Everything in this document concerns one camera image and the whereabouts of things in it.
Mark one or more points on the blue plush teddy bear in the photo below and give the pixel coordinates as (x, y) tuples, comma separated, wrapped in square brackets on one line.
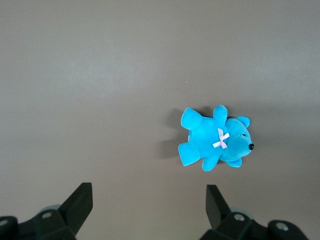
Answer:
[(215, 140)]

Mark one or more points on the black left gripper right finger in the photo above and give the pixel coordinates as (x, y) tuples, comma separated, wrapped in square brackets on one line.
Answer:
[(220, 212)]

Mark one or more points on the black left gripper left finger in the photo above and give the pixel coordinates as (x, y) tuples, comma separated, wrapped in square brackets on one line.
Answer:
[(75, 210)]

